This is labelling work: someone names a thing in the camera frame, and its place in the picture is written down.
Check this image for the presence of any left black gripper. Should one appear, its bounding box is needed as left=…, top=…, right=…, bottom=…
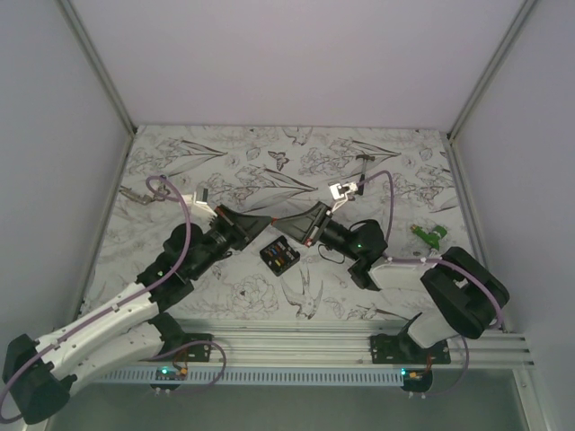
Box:
left=190, top=204, right=273, bottom=278

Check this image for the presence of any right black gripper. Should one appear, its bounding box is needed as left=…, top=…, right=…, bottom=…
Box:
left=271, top=201, right=359, bottom=261

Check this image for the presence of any black fuse box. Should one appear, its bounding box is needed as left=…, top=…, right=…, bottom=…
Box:
left=260, top=236, right=300, bottom=277

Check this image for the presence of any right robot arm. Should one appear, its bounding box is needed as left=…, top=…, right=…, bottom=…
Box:
left=272, top=202, right=509, bottom=364

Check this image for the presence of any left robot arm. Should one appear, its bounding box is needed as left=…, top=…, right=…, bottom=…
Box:
left=1, top=205, right=272, bottom=425

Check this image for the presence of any small hammer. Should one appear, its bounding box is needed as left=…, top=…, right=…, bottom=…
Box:
left=356, top=154, right=375, bottom=196

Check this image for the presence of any metal latch with blue knob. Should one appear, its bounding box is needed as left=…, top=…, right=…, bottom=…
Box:
left=119, top=174, right=171, bottom=206

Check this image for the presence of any floral patterned mat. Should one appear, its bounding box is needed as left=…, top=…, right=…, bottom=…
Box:
left=83, top=126, right=470, bottom=321

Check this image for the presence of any green connector part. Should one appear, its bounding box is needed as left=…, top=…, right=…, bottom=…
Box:
left=411, top=224, right=447, bottom=251

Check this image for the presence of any left controller board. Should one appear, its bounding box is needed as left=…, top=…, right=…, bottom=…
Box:
left=150, top=365, right=188, bottom=396

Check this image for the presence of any controller board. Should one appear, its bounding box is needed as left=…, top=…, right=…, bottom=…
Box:
left=401, top=368, right=433, bottom=398
left=150, top=365, right=188, bottom=396

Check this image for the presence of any right controller board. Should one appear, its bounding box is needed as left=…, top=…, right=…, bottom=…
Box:
left=401, top=368, right=433, bottom=398

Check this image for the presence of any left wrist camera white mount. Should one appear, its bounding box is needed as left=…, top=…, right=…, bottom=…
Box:
left=190, top=187, right=214, bottom=221

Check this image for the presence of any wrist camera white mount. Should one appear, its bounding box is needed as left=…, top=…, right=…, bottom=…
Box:
left=190, top=187, right=214, bottom=221
left=329, top=181, right=358, bottom=213

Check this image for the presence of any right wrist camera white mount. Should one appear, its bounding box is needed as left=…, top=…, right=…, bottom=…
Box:
left=329, top=181, right=358, bottom=213

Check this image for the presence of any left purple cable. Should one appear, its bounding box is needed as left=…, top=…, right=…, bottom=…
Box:
left=0, top=174, right=228, bottom=421

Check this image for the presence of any aluminium rail frame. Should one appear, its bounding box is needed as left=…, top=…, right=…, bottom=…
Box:
left=42, top=313, right=535, bottom=367

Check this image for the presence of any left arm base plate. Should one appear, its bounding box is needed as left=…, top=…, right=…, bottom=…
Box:
left=146, top=333, right=214, bottom=363

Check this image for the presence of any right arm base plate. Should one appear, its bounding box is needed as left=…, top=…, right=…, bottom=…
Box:
left=369, top=313, right=451, bottom=365

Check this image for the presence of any slotted cable duct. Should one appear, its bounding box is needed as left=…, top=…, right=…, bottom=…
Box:
left=96, top=365, right=403, bottom=387

